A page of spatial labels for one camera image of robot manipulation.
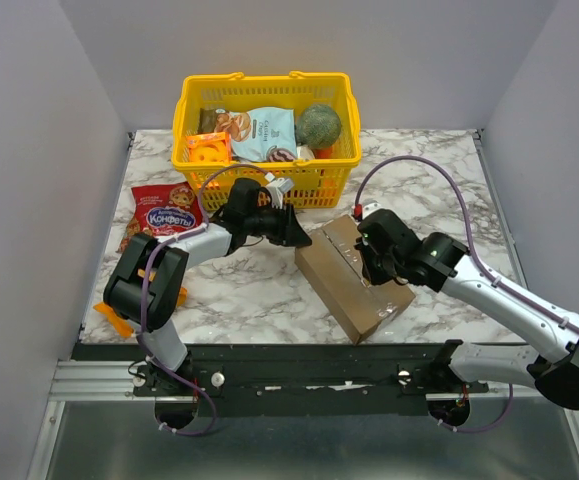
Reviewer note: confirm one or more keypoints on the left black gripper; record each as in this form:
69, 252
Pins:
287, 231

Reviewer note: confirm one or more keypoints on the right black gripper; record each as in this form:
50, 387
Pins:
369, 265

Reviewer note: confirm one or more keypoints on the brown cardboard express box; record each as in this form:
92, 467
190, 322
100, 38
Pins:
333, 268

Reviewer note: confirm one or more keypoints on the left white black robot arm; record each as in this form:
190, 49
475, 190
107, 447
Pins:
144, 286

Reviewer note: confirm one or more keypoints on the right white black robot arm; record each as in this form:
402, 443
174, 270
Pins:
548, 359

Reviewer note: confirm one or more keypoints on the yellow plastic shopping basket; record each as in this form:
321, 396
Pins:
318, 183

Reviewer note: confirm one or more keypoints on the light blue chips bag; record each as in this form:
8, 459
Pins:
257, 133

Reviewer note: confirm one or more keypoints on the green round melon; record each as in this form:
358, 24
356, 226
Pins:
318, 127

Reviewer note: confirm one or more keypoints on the orange toy package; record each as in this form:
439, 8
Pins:
209, 147

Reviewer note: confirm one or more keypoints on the red candy bag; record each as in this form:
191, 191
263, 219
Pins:
163, 210

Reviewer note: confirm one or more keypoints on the orange yellow snack bag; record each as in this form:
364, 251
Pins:
122, 326

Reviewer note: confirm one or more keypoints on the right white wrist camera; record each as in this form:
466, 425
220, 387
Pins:
362, 211

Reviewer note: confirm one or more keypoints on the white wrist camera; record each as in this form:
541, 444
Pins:
362, 211
277, 187

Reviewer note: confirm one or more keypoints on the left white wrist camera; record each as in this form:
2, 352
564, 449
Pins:
277, 187

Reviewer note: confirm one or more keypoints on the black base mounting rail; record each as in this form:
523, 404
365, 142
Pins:
275, 380

